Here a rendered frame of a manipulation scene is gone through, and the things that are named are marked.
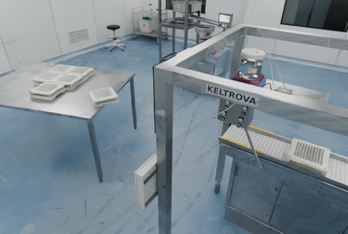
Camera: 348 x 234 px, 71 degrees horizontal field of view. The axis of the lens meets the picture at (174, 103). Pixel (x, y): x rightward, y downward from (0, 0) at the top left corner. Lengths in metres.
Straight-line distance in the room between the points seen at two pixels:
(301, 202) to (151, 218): 1.31
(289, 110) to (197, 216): 1.89
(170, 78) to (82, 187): 2.13
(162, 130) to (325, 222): 1.45
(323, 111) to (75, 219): 2.33
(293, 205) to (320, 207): 0.18
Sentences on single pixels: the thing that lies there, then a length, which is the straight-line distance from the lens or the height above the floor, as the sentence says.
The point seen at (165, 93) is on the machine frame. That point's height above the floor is 1.62.
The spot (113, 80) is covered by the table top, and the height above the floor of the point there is 0.87.
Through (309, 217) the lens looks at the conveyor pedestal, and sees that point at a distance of 2.19.
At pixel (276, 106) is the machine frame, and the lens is 0.84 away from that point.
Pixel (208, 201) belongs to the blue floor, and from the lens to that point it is 2.68.
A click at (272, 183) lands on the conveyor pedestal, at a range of 2.05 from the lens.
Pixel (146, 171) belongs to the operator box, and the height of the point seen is 1.18.
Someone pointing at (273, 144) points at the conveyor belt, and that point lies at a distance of 2.00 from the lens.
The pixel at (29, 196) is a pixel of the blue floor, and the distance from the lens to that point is 3.04.
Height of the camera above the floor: 2.09
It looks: 30 degrees down
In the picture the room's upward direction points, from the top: 1 degrees clockwise
